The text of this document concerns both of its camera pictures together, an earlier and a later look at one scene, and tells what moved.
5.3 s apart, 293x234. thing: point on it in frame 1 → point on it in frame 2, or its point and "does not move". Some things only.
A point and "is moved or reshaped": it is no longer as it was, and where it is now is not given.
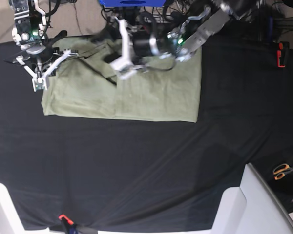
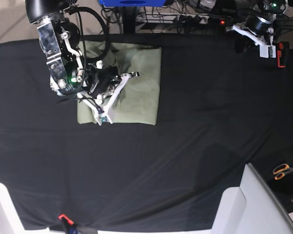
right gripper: x=145 y=44 → x=260 y=24
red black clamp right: x=282 y=54 does not move
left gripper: x=43 y=54 → x=102 y=80
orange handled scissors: x=280 y=170 does not move
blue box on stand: x=132 y=3 does not move
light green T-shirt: x=86 y=84 is moved or reshaped
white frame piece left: x=4 y=218 does not move
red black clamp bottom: x=69 y=224 does not move
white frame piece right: x=252 y=208 does not move
